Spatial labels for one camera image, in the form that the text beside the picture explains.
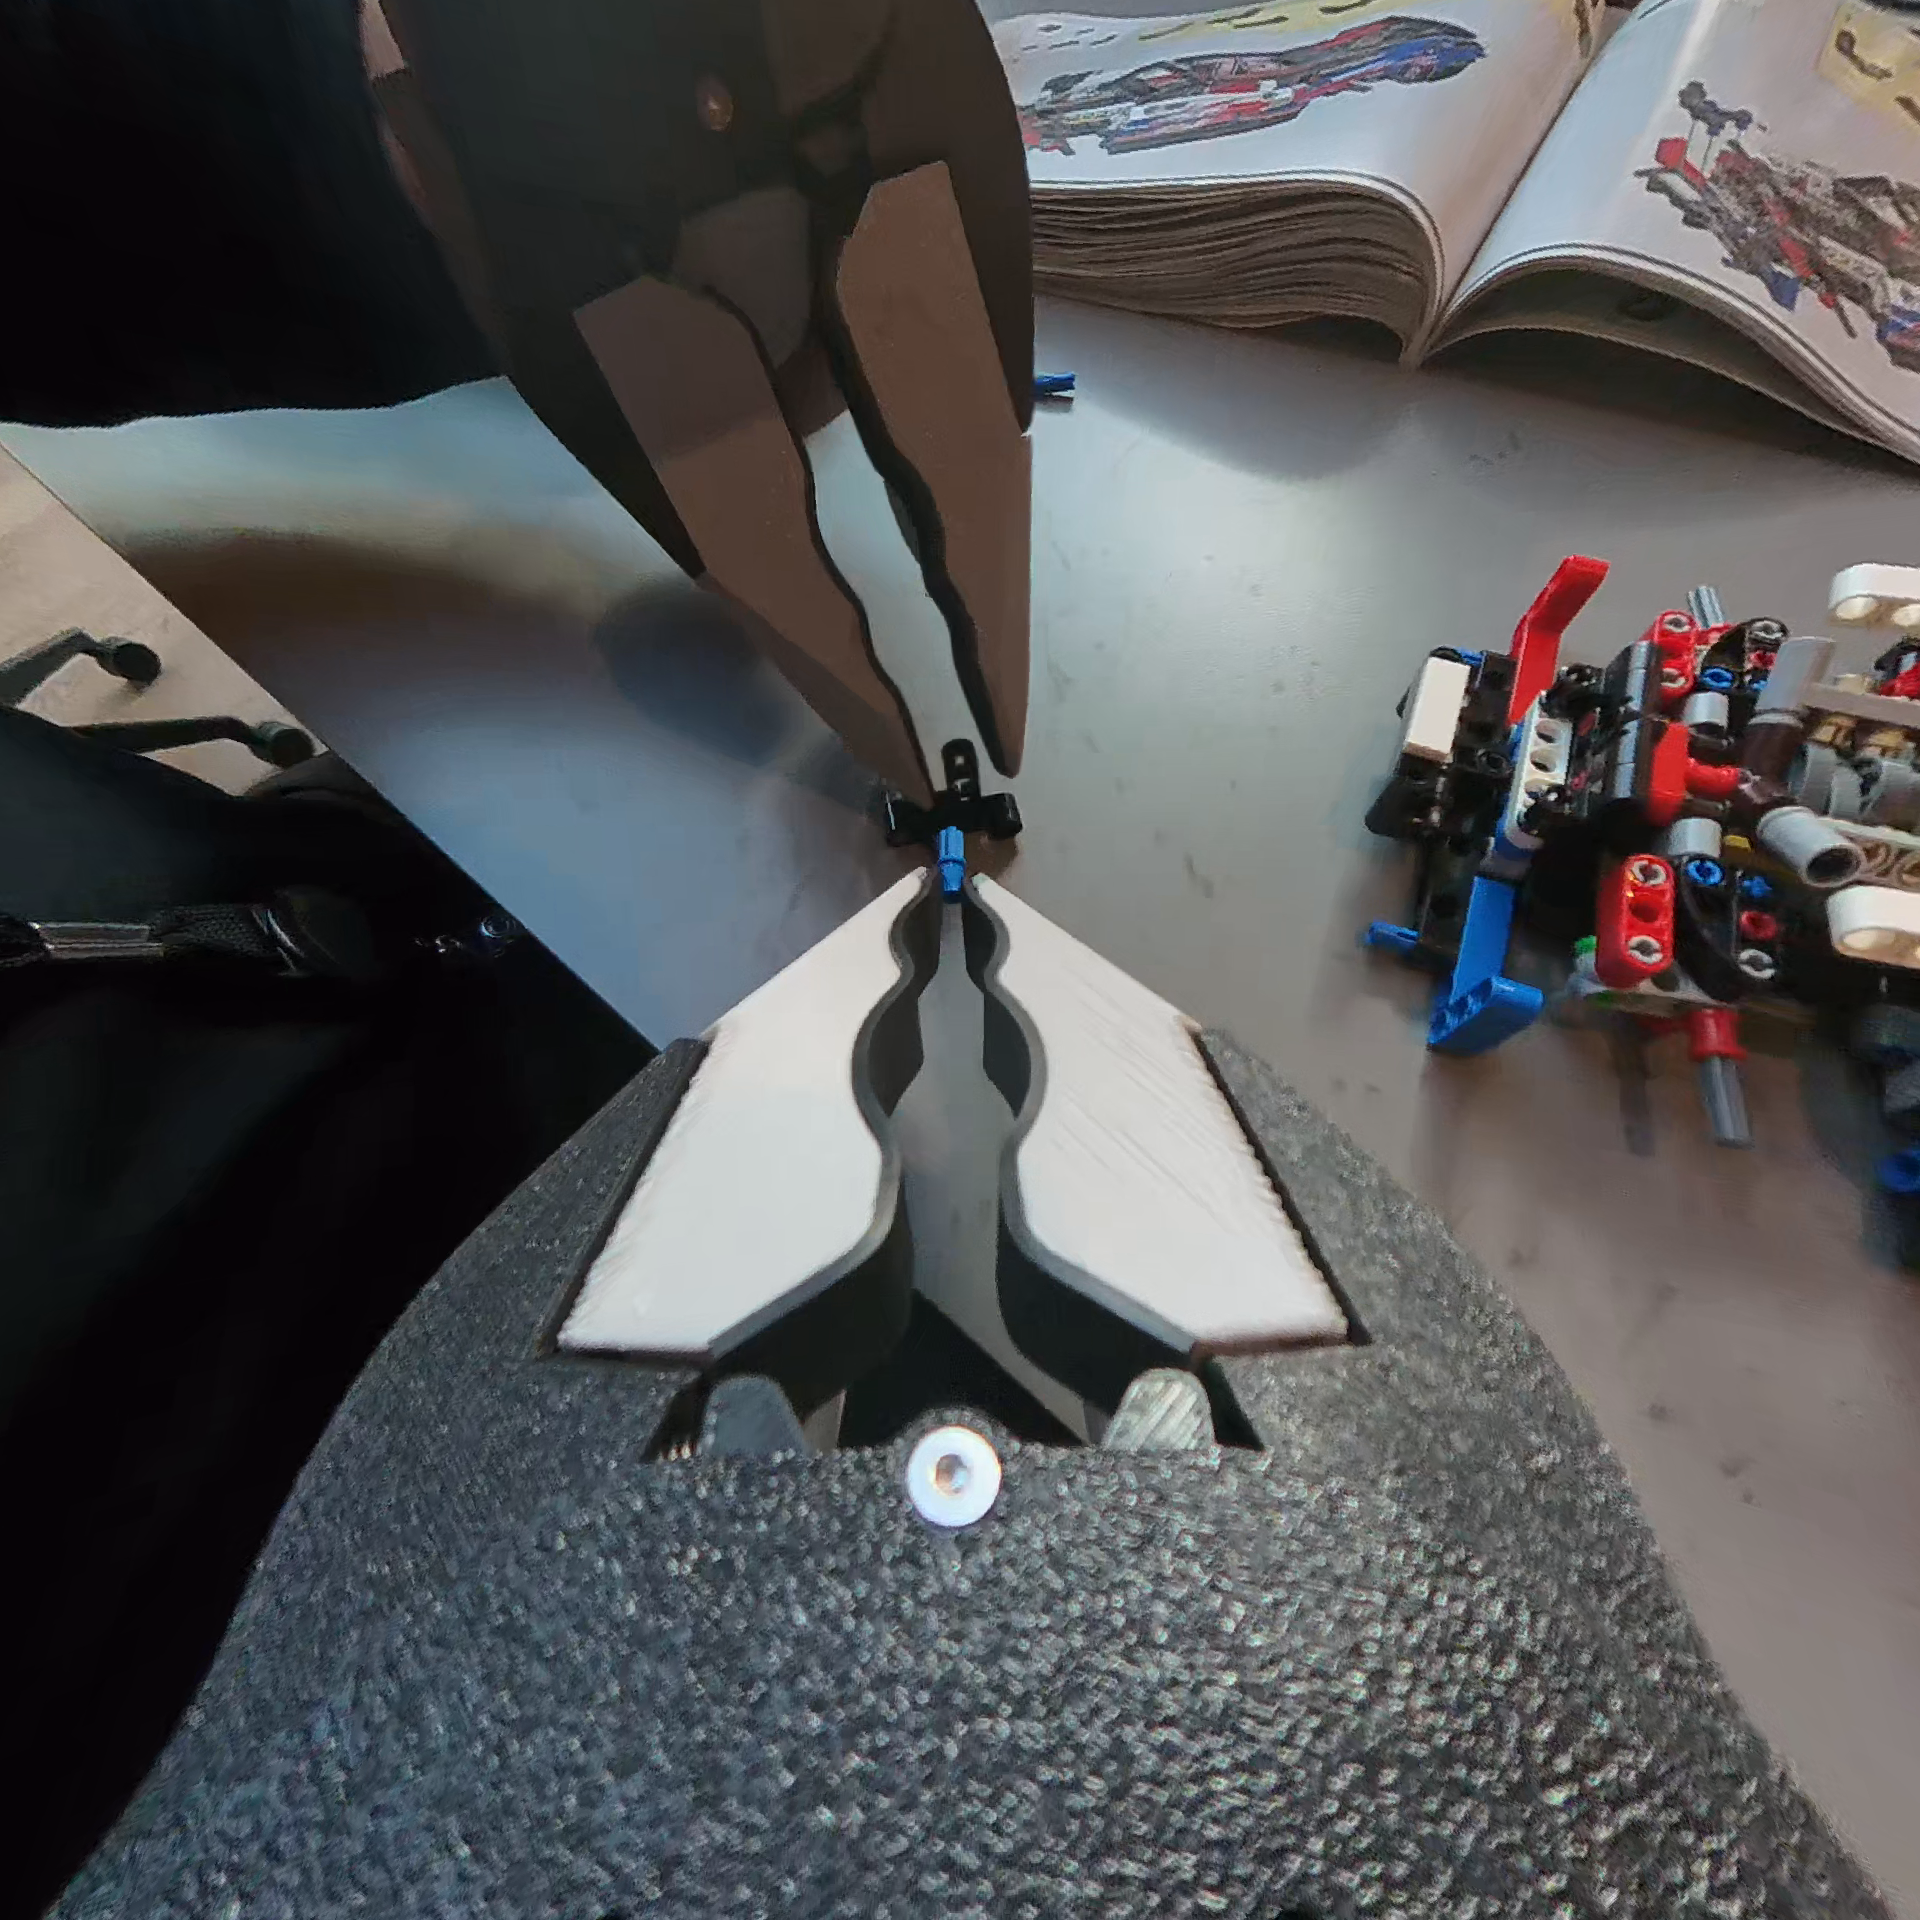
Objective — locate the open instruction booklet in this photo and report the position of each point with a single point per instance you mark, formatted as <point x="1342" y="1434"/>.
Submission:
<point x="1575" y="148"/>

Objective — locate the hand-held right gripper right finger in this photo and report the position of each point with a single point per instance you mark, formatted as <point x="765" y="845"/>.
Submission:
<point x="1172" y="1185"/>

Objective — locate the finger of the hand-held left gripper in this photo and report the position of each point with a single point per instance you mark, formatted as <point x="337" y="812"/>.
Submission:
<point x="944" y="376"/>
<point x="704" y="435"/>

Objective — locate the partly built toy car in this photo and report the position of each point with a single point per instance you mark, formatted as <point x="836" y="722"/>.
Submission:
<point x="1651" y="779"/>

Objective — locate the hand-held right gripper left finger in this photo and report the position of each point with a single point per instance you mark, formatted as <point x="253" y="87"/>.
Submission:
<point x="734" y="1185"/>

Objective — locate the grey desk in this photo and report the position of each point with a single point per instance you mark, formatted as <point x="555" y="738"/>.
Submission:
<point x="1349" y="599"/>

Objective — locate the black angled toy beam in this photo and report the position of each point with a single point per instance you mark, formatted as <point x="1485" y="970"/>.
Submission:
<point x="989" y="813"/>

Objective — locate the person's black clothing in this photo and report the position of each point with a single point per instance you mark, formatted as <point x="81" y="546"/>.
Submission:
<point x="224" y="1200"/>

